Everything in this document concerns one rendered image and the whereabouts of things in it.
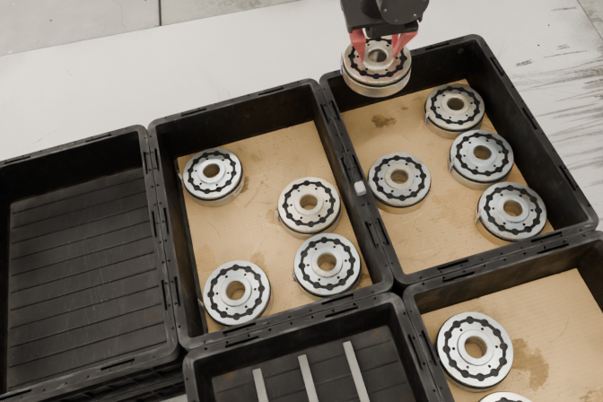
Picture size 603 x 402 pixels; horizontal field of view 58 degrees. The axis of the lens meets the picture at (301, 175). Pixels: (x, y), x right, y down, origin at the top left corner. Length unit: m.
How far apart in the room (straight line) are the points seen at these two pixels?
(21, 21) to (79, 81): 1.49
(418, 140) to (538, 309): 0.34
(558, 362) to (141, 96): 0.99
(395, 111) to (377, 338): 0.42
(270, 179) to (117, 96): 0.52
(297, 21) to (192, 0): 1.30
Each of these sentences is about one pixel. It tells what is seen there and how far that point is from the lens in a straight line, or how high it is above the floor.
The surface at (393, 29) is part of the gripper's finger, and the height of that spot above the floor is 1.11.
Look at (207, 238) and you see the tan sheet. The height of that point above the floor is 0.83.
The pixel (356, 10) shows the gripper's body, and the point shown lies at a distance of 0.77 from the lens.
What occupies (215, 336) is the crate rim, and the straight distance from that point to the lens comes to 0.76.
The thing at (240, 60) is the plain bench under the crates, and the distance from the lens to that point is 1.33.
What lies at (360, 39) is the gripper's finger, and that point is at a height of 1.10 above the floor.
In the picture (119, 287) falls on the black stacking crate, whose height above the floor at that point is 0.83.
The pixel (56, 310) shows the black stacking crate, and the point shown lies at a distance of 0.98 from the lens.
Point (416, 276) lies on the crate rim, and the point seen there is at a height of 0.93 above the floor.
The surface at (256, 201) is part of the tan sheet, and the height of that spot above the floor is 0.83.
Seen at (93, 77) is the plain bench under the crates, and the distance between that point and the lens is 1.42.
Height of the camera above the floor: 1.64
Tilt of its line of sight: 58 degrees down
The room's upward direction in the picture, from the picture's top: 10 degrees counter-clockwise
